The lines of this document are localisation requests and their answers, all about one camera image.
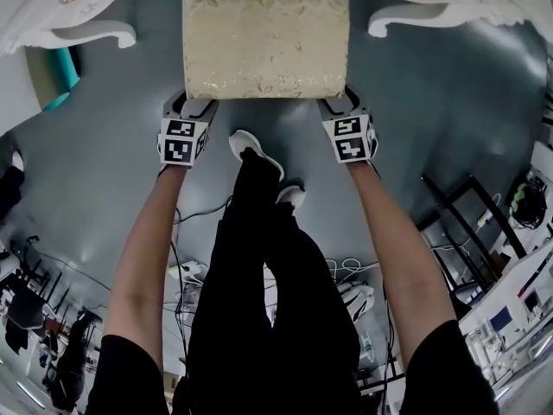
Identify white cable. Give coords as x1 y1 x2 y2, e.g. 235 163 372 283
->
327 256 381 284

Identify person's right black sleeve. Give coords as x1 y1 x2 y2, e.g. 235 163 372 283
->
404 319 501 415

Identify black metal frame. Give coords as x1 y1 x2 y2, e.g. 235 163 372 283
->
416 174 529 307

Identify person's left forearm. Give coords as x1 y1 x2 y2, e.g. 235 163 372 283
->
102 162 188 350

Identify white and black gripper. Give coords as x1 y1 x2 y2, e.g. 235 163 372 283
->
335 280 375 324

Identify coil of black cable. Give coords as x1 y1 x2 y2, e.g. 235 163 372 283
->
508 181 546 232

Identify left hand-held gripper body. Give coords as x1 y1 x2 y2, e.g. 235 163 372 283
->
156 118 211 169

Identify white workbench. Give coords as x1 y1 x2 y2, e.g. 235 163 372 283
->
456 140 553 408

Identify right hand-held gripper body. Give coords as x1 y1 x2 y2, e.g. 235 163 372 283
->
321 112 381 164

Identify person's black trousers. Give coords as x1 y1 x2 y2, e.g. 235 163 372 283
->
184 147 362 415

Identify white power strip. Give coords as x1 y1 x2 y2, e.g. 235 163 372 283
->
167 260 209 283

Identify person's right white shoe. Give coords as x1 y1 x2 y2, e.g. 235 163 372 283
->
276 183 307 209

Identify person's left black sleeve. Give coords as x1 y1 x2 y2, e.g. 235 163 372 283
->
84 334 170 415

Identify person's black sleeve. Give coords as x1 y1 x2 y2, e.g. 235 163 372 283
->
404 319 501 415
84 334 170 415

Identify beige floral upholstered stool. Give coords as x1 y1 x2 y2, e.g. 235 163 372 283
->
181 0 350 102

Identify person's left white shoe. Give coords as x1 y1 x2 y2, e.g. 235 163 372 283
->
227 129 286 182

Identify black office chair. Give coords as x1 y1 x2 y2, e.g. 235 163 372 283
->
3 290 47 354

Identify teal cylinder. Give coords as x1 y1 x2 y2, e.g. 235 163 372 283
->
41 45 83 112

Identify person's white shoe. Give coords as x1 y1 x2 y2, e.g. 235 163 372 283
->
227 129 286 182
276 183 307 209

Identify person's right forearm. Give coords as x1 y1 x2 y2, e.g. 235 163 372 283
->
345 160 459 362

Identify white ornate table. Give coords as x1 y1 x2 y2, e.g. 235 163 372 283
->
0 0 553 58

